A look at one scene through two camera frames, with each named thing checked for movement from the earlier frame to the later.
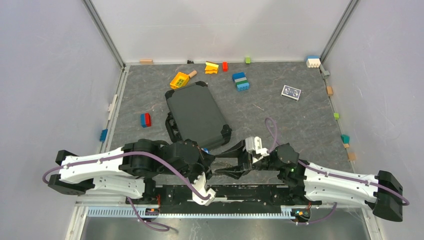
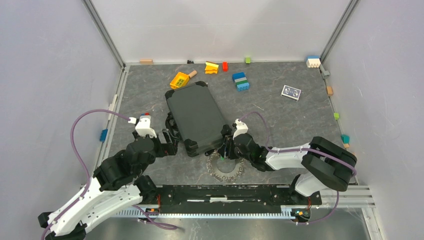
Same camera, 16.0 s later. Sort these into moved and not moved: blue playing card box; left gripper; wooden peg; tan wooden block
Moved: left gripper
Not moved: tan wooden block; blue playing card box; wooden peg
